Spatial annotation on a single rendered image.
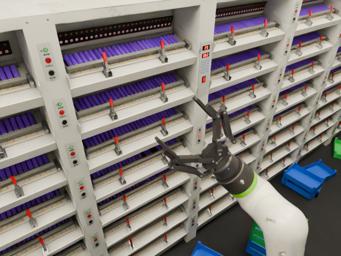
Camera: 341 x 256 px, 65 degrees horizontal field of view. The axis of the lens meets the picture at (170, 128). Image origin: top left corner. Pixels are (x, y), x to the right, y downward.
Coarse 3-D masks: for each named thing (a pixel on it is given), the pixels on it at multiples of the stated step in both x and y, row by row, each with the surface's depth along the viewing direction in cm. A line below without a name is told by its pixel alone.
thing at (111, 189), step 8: (184, 136) 158; (184, 144) 158; (176, 152) 156; (184, 152) 157; (152, 160) 149; (160, 160) 150; (168, 160) 151; (144, 168) 145; (152, 168) 146; (160, 168) 147; (128, 176) 140; (136, 176) 141; (144, 176) 142; (96, 184) 133; (112, 184) 135; (120, 184) 136; (128, 184) 138; (96, 192) 131; (104, 192) 132; (112, 192) 133; (96, 200) 129
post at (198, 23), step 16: (208, 0) 114; (176, 16) 128; (192, 16) 119; (208, 16) 118; (192, 32) 122; (208, 32) 122; (192, 80) 134; (192, 112) 144; (192, 128) 149; (192, 144) 154; (192, 176) 170; (192, 192) 179
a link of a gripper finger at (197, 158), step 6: (180, 156) 68; (186, 156) 68; (192, 156) 69; (198, 156) 69; (174, 162) 66; (180, 162) 67; (186, 162) 67; (192, 162) 68; (198, 162) 68; (204, 162) 68; (210, 162) 68
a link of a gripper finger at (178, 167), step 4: (168, 164) 68; (176, 164) 69; (180, 164) 69; (172, 168) 67; (176, 168) 67; (180, 168) 67; (184, 168) 68; (188, 168) 68; (192, 168) 70; (184, 172) 68; (188, 172) 68; (192, 172) 69; (196, 172) 69; (200, 176) 70
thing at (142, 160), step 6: (174, 144) 156; (180, 144) 158; (174, 150) 155; (150, 156) 147; (156, 156) 150; (132, 162) 143; (138, 162) 144; (126, 168) 140; (108, 174) 135; (114, 174) 137; (96, 180) 132; (102, 180) 134
